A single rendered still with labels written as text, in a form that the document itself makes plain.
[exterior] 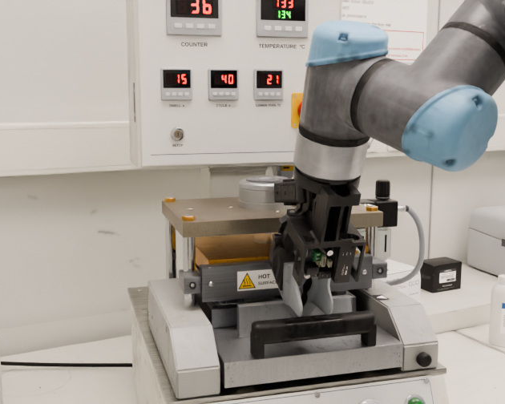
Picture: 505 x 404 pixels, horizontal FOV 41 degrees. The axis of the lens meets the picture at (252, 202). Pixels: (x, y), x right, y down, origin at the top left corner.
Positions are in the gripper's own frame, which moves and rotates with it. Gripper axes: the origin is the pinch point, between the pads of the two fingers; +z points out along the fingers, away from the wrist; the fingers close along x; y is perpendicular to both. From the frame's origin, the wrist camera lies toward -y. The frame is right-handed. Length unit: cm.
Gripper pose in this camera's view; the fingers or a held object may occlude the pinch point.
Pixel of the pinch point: (298, 307)
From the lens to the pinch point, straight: 83.9
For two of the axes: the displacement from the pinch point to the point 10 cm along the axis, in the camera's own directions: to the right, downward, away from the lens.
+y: 2.6, 4.8, -8.4
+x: 9.6, -0.4, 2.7
